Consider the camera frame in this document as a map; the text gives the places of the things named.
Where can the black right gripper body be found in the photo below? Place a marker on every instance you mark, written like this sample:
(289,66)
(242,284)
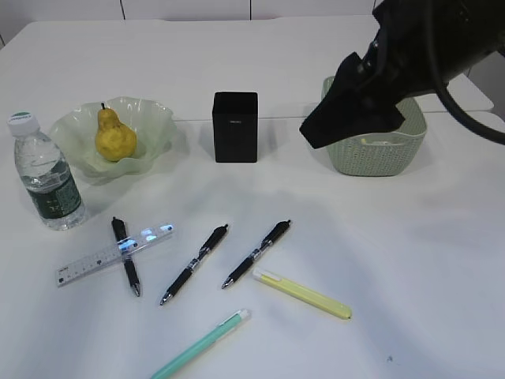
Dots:
(419,38)

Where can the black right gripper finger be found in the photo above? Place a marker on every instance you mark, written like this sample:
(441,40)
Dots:
(358,102)

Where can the yellow packaging paper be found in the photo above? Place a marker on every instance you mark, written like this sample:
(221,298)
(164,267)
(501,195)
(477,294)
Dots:
(375,141)

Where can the yellow utility knife pen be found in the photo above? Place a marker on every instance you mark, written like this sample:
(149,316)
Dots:
(305,294)

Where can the yellow pear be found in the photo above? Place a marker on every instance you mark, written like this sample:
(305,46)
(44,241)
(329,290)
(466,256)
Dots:
(114,140)

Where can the clear plastic water bottle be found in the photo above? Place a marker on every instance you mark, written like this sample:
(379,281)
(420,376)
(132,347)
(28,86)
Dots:
(45,174)

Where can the grey-green woven plastic basket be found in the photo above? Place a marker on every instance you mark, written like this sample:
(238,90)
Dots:
(351,157)

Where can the black square pen holder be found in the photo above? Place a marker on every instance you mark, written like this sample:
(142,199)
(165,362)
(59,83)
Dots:
(235,127)

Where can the black gel pen right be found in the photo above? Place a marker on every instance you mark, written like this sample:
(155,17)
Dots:
(272,237)

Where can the black gel pen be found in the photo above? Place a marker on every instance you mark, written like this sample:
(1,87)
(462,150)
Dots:
(272,237)
(214,239)

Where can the black gel pen middle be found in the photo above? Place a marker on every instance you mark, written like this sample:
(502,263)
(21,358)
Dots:
(214,239)

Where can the mint green pen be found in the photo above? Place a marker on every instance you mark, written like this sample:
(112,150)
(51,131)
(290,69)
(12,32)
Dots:
(203,344)

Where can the clear plastic ruler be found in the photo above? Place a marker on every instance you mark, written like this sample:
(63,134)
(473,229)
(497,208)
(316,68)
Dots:
(112,254)

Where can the black pen under ruler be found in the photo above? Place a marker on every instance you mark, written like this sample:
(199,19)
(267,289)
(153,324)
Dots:
(120,234)

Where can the pale green glass plate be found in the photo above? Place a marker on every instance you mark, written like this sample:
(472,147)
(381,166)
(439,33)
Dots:
(151,121)

